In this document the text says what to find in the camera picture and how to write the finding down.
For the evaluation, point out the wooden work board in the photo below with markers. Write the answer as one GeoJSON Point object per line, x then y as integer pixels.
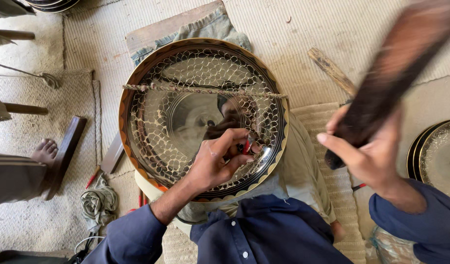
{"type": "Point", "coordinates": [151, 33]}

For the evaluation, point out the round wooden stick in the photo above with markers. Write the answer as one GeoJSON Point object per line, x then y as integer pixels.
{"type": "Point", "coordinates": [16, 35]}
{"type": "Point", "coordinates": [25, 108]}

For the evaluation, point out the large engraved brass tray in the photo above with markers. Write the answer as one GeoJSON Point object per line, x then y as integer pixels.
{"type": "Point", "coordinates": [166, 121]}

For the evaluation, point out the person's blue shirt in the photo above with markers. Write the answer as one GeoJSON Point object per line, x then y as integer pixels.
{"type": "Point", "coordinates": [269, 231]}

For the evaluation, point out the person's right hand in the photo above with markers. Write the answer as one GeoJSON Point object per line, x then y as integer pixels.
{"type": "Point", "coordinates": [371, 161]}

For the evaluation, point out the clear plastic bag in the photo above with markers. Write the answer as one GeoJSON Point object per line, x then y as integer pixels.
{"type": "Point", "coordinates": [391, 247]}

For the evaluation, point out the stack of engraved brass trays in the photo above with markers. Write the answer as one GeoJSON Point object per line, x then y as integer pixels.
{"type": "Point", "coordinates": [439, 157]}

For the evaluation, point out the grey wooden plank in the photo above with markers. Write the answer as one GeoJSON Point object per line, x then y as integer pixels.
{"type": "Point", "coordinates": [113, 154]}

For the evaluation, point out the ribbed woven seat mat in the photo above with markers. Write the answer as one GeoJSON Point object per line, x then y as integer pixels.
{"type": "Point", "coordinates": [320, 121]}

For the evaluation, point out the faded denim cloth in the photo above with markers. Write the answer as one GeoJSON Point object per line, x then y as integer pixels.
{"type": "Point", "coordinates": [214, 27]}

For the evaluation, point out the large woven floor mat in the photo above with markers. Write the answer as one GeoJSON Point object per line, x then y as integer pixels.
{"type": "Point", "coordinates": [283, 29]}

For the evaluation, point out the crumpled grey-green rag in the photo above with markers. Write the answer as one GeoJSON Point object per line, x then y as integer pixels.
{"type": "Point", "coordinates": [98, 203]}

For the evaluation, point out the dark wooden mallet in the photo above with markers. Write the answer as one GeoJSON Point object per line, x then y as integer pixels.
{"type": "Point", "coordinates": [390, 69]}

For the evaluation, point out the dark wooden block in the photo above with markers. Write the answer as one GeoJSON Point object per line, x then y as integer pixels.
{"type": "Point", "coordinates": [65, 154]}

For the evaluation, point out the small woven floor mat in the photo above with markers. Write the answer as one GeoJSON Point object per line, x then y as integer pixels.
{"type": "Point", "coordinates": [23, 223]}

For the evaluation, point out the person's left hand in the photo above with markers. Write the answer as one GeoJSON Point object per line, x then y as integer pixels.
{"type": "Point", "coordinates": [208, 167]}

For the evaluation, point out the stack of dark metal trays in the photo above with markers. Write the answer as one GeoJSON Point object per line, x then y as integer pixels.
{"type": "Point", "coordinates": [52, 4]}

